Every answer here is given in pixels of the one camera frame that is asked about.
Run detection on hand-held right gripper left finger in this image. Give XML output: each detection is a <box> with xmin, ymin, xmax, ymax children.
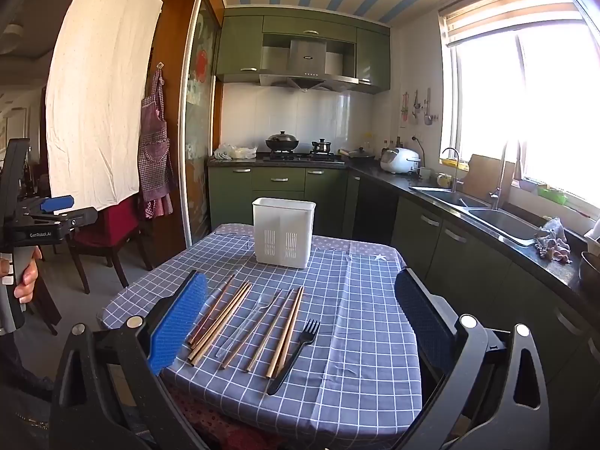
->
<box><xmin>49</xmin><ymin>269</ymin><xmax>209</xmax><ymax>450</ymax></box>

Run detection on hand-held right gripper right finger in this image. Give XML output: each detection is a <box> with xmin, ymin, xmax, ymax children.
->
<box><xmin>394</xmin><ymin>268</ymin><xmax>551</xmax><ymax>450</ymax></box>

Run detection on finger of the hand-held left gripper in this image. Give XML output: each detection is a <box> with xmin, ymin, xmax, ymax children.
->
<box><xmin>28</xmin><ymin>207</ymin><xmax>99</xmax><ymax>234</ymax></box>
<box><xmin>19</xmin><ymin>195</ymin><xmax>75</xmax><ymax>219</ymax></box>

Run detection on row of wooden chopsticks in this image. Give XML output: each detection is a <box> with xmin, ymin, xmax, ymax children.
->
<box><xmin>187</xmin><ymin>274</ymin><xmax>305</xmax><ymax>380</ymax></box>

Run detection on clear plastic utensil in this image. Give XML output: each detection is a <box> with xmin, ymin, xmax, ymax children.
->
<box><xmin>216</xmin><ymin>293</ymin><xmax>277</xmax><ymax>359</ymax></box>

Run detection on black plastic fork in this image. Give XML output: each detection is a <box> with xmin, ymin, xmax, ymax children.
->
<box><xmin>266</xmin><ymin>319</ymin><xmax>321</xmax><ymax>395</ymax></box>

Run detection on white plastic utensil holder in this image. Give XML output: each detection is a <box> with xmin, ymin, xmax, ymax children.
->
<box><xmin>252</xmin><ymin>197</ymin><xmax>316</xmax><ymax>269</ymax></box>

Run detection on person's left hand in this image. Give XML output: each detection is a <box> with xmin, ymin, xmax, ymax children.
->
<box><xmin>13</xmin><ymin>247</ymin><xmax>43</xmax><ymax>302</ymax></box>

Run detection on red upholstered chair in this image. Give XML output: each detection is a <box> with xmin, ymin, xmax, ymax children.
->
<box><xmin>66</xmin><ymin>194</ymin><xmax>155</xmax><ymax>294</ymax></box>

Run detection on grey checked tablecloth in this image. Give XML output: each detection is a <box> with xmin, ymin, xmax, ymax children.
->
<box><xmin>97</xmin><ymin>232</ymin><xmax>425</xmax><ymax>441</ymax></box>

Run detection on mauve patterned tablecloth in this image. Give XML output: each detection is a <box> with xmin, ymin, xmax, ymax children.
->
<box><xmin>213</xmin><ymin>222</ymin><xmax>408</xmax><ymax>270</ymax></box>

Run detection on checked purple apron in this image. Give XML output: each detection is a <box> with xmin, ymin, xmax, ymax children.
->
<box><xmin>137</xmin><ymin>68</ymin><xmax>175</xmax><ymax>219</ymax></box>

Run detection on steel double sink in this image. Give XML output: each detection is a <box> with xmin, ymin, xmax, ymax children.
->
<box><xmin>409</xmin><ymin>185</ymin><xmax>545</xmax><ymax>247</ymax></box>

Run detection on black kitchen countertop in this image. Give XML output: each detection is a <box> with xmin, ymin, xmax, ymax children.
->
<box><xmin>207</xmin><ymin>152</ymin><xmax>600</xmax><ymax>301</ymax></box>

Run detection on curved steel faucet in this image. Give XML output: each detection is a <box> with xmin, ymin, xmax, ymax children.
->
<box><xmin>441</xmin><ymin>147</ymin><xmax>465</xmax><ymax>193</ymax></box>

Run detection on wooden cutting board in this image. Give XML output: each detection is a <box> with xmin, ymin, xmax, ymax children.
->
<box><xmin>462</xmin><ymin>154</ymin><xmax>507</xmax><ymax>202</ymax></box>

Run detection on crumpled dishcloth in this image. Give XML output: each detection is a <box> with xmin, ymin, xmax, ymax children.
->
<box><xmin>534</xmin><ymin>217</ymin><xmax>573</xmax><ymax>263</ymax></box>

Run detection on sliding glass door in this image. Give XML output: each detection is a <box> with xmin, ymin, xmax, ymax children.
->
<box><xmin>180</xmin><ymin>0</ymin><xmax>223</xmax><ymax>247</ymax></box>

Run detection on white rice cooker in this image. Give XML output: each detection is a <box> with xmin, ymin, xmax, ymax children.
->
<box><xmin>379</xmin><ymin>147</ymin><xmax>423</xmax><ymax>174</ymax></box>

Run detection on tall steel faucet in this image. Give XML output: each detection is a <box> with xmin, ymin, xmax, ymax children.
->
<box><xmin>490</xmin><ymin>141</ymin><xmax>521</xmax><ymax>209</ymax></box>

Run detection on white plastic bags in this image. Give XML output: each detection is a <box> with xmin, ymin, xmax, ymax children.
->
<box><xmin>214</xmin><ymin>143</ymin><xmax>258</xmax><ymax>160</ymax></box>

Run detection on condiment bottles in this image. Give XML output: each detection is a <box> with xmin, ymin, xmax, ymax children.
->
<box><xmin>361</xmin><ymin>133</ymin><xmax>404</xmax><ymax>151</ymax></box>

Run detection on metal bowl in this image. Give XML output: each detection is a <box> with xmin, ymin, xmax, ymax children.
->
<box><xmin>579</xmin><ymin>250</ymin><xmax>600</xmax><ymax>291</ymax></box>

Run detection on green plastic tray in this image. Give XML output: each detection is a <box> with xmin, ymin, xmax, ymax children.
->
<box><xmin>537</xmin><ymin>185</ymin><xmax>568</xmax><ymax>206</ymax></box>

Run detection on gas stove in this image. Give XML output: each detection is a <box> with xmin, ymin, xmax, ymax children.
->
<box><xmin>262</xmin><ymin>150</ymin><xmax>345</xmax><ymax>164</ymax></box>

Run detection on black wok with lid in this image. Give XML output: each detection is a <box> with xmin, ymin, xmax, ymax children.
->
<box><xmin>265</xmin><ymin>131</ymin><xmax>301</xmax><ymax>153</ymax></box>

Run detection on kitchen window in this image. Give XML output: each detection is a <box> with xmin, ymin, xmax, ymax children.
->
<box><xmin>450</xmin><ymin>9</ymin><xmax>600</xmax><ymax>207</ymax></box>

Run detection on green upper kitchen cabinets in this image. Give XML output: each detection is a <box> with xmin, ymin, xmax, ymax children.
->
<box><xmin>216</xmin><ymin>15</ymin><xmax>392</xmax><ymax>95</ymax></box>

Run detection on steel range hood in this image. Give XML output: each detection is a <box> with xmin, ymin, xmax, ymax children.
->
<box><xmin>258</xmin><ymin>33</ymin><xmax>359</xmax><ymax>92</ymax></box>

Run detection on roller window blind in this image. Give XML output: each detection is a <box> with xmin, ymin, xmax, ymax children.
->
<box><xmin>438</xmin><ymin>0</ymin><xmax>587</xmax><ymax>48</ymax></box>

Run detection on wall rack with utensils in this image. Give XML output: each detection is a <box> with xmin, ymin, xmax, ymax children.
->
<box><xmin>400</xmin><ymin>88</ymin><xmax>441</xmax><ymax>127</ymax></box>

